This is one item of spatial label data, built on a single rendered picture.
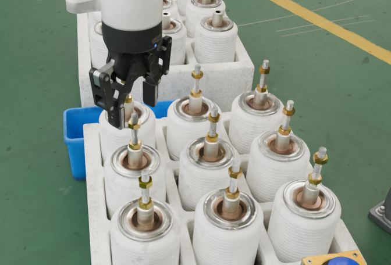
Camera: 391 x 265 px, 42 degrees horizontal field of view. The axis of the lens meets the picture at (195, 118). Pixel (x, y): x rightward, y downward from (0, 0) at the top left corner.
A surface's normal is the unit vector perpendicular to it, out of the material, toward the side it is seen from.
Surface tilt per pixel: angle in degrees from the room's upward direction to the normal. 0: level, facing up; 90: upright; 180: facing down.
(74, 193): 0
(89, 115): 88
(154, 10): 90
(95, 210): 0
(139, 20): 90
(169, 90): 90
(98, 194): 0
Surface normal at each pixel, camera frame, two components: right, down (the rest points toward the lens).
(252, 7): 0.06, -0.79
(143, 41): 0.46, 0.56
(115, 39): -0.41, 0.54
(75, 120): 0.22, 0.58
